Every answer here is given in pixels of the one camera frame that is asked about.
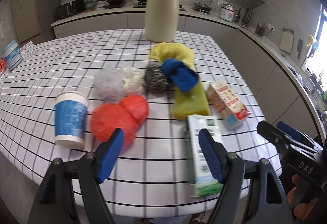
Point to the utensil holder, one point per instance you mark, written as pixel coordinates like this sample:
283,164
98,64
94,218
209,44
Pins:
260,29

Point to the person's hand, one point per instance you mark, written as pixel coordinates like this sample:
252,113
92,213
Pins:
301,211

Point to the white cutting board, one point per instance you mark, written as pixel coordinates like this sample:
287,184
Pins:
287,40

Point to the kettle on stove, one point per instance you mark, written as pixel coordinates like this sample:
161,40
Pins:
203,6

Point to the yellow cloth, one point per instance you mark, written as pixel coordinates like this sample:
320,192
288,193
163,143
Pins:
162,51

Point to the knife block with knives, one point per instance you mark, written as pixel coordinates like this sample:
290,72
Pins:
246,20

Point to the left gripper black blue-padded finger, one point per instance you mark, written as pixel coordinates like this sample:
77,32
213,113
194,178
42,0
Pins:
55,202
267,201

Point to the red white small carton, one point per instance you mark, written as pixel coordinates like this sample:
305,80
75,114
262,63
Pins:
227,104

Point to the clear plastic bag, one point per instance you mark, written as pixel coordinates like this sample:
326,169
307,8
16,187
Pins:
108,84

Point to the yellow green sponge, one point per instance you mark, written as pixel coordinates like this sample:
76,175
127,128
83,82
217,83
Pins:
191,102

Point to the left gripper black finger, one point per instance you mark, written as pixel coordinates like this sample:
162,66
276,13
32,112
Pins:
280,140

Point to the blue white paper cup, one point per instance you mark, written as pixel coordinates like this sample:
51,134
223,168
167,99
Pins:
70,117

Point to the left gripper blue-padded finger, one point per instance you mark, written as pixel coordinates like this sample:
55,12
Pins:
290,131

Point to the steel wool scrubber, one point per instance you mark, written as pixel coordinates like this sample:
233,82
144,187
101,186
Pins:
154,79

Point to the checkered tablecloth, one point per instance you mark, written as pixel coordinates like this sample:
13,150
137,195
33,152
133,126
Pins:
150,179

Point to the blue cloth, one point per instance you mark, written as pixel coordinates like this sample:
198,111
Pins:
179,74

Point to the white paper towel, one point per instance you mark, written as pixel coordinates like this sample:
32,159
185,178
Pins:
133,81

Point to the green ceramic vase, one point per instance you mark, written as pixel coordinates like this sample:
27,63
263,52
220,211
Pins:
90,4

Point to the white rice cooker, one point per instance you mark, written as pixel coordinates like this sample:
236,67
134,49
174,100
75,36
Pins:
227,12

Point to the blue white tub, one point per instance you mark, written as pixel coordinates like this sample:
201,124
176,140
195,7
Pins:
12,55

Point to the cream thermos jug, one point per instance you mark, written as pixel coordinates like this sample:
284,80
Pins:
161,20

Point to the black microwave oven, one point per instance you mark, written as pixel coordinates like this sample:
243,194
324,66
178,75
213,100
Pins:
70,9

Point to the red plastic bag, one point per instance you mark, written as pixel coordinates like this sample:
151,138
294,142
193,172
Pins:
128,115

